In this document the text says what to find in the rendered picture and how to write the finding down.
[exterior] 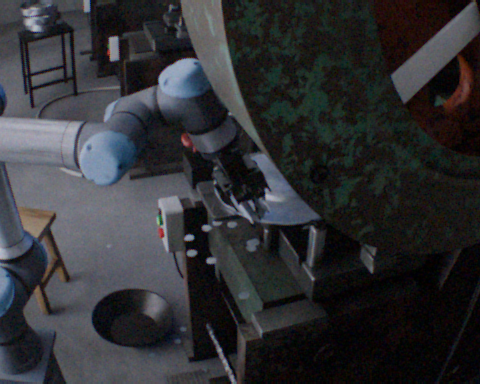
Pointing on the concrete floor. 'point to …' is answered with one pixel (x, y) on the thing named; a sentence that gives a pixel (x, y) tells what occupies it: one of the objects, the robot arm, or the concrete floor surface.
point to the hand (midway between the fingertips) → (256, 213)
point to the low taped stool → (38, 219)
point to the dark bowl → (132, 317)
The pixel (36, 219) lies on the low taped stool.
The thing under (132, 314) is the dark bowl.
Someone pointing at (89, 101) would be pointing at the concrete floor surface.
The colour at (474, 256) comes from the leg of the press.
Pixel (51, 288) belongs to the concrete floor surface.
